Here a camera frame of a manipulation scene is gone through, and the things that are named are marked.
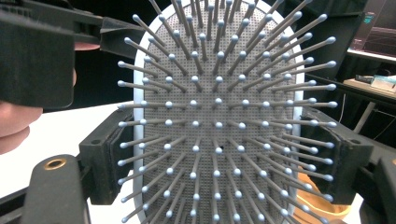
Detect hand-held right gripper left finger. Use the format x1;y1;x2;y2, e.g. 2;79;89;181
78;107;135;206

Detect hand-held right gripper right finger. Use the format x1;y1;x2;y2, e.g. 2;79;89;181
299;107;375;205

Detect light blue paddle hairbrush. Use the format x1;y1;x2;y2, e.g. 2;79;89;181
117;0;339;224

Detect dark monitor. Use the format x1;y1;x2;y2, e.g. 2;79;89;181
350;11;396;60

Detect grey metal stand leg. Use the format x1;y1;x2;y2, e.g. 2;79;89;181
353;101;378;134

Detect wooden side desk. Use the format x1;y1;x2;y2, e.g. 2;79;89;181
342;77;396;97

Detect tan bag-shaped pot with bear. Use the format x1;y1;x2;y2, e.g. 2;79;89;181
293;173;353;224

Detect teal book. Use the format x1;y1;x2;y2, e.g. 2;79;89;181
369;74;396;93

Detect thin hanging cable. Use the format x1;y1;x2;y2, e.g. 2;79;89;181
338;92;347;124

